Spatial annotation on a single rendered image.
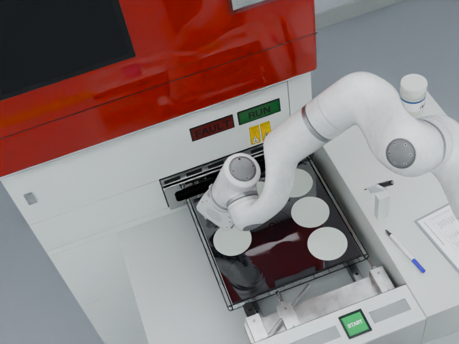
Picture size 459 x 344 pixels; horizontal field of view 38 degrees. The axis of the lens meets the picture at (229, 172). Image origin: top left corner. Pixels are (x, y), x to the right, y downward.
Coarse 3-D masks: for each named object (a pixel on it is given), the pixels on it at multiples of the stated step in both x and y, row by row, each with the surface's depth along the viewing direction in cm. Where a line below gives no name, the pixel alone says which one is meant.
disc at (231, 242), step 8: (216, 232) 176; (224, 232) 175; (232, 232) 175; (240, 232) 175; (248, 232) 174; (216, 240) 174; (224, 240) 174; (232, 240) 173; (240, 240) 173; (248, 240) 173; (216, 248) 172; (224, 248) 172; (232, 248) 172; (240, 248) 172
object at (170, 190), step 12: (252, 156) 185; (312, 156) 193; (216, 168) 184; (264, 168) 191; (180, 180) 183; (192, 180) 183; (204, 180) 185; (168, 192) 183; (192, 192) 189; (204, 192) 188; (168, 204) 188; (180, 204) 189
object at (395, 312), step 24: (336, 312) 150; (360, 312) 150; (384, 312) 149; (408, 312) 148; (288, 336) 148; (312, 336) 148; (336, 336) 147; (360, 336) 146; (384, 336) 146; (408, 336) 151
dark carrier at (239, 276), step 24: (312, 192) 180; (288, 216) 176; (336, 216) 174; (264, 240) 172; (288, 240) 171; (240, 264) 169; (264, 264) 168; (288, 264) 167; (312, 264) 166; (336, 264) 165; (240, 288) 164; (264, 288) 163
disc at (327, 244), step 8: (320, 232) 172; (328, 232) 171; (336, 232) 171; (312, 240) 170; (320, 240) 170; (328, 240) 170; (336, 240) 169; (344, 240) 169; (312, 248) 169; (320, 248) 168; (328, 248) 168; (336, 248) 168; (344, 248) 168; (320, 256) 167; (328, 256) 167; (336, 256) 167
